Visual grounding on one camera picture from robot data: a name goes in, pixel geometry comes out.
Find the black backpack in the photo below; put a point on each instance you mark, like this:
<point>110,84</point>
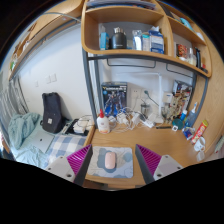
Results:
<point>52,113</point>

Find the blue plaid pillow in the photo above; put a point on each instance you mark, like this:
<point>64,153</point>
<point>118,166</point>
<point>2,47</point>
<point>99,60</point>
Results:
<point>66,146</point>

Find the teal blanket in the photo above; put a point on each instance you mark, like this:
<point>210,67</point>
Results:
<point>21,128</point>

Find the red chips can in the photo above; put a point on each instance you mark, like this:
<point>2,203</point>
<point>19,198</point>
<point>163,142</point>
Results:
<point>199,131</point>

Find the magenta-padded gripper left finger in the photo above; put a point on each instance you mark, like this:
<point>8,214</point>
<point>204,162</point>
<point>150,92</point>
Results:
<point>59,166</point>

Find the pink computer mouse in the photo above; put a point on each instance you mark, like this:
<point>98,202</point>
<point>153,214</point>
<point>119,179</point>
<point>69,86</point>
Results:
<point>110,160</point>

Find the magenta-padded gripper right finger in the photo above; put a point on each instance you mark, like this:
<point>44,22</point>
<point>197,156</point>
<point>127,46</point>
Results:
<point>165,166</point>

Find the grey cloud-print mouse pad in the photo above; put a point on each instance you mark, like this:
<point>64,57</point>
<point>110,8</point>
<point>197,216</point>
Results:
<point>125,166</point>

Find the grey metal bed rail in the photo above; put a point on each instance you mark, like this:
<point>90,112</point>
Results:
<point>16,100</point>

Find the black pen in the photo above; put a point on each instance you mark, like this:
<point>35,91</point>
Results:
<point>163,126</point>

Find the white power strip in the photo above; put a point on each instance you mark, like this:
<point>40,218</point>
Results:
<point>148,123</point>

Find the grey metal desk frame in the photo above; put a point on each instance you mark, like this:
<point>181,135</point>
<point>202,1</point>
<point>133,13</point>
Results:
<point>87,86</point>

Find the small white desk clock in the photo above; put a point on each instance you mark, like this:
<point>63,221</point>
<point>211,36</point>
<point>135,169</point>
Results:
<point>174,128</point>

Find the blue and white packet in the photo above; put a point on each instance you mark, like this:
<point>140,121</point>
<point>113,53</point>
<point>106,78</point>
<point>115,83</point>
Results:
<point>188,133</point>

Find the white desk lamp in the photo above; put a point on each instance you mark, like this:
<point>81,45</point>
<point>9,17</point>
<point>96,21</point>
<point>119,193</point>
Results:
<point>160,96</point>

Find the white bottle with red cap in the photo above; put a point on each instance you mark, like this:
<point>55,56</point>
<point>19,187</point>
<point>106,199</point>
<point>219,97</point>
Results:
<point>103,125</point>

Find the blue-capped small bottle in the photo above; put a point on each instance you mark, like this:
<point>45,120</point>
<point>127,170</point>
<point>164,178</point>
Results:
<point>183,115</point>

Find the white wall socket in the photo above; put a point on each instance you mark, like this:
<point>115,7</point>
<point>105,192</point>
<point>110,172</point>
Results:
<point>136,93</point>

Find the clear plastic cup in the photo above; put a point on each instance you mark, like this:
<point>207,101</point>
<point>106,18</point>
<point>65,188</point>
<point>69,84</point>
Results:
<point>200,156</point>

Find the teal round container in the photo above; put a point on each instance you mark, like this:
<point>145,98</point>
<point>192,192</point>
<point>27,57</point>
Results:
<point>179,123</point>

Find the silver laptop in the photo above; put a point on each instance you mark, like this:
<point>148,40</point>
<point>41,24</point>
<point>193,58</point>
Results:
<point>39,140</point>

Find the white wall switch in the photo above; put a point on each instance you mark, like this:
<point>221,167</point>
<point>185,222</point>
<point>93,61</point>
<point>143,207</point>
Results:
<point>53,78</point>
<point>47,79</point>

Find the robot model kit box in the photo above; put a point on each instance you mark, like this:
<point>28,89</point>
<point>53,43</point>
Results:
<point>114,98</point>

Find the white charger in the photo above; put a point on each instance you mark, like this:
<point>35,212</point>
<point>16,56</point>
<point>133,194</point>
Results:
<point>122,118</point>
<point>135,117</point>

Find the brown toy figure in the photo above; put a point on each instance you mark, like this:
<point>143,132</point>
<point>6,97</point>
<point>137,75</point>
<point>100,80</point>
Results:
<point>176,108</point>

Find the white mug with face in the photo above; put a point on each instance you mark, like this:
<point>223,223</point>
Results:
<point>199,144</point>

